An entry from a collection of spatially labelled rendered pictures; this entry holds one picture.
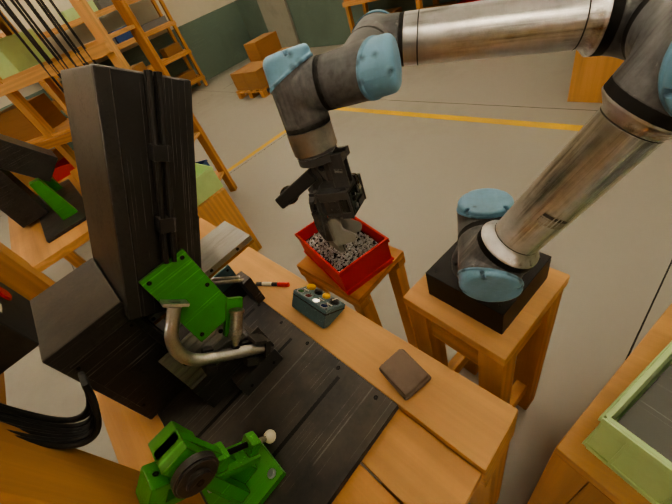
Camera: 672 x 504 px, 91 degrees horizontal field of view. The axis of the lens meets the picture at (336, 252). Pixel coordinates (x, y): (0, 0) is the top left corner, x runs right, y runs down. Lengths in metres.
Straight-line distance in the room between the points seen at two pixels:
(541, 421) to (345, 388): 1.10
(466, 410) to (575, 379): 1.12
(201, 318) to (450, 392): 0.60
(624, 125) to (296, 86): 0.42
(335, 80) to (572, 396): 1.65
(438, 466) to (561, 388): 1.13
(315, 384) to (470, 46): 0.77
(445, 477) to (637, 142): 0.64
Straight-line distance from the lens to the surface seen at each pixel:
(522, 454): 1.73
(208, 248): 1.06
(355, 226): 0.65
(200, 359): 0.88
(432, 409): 0.81
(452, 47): 0.61
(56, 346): 0.93
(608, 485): 0.93
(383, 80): 0.49
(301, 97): 0.52
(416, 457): 0.81
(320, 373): 0.90
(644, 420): 0.93
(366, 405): 0.84
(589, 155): 0.57
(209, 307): 0.88
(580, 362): 1.93
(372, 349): 0.89
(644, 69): 0.54
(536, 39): 0.62
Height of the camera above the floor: 1.67
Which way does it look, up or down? 42 degrees down
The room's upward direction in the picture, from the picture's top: 23 degrees counter-clockwise
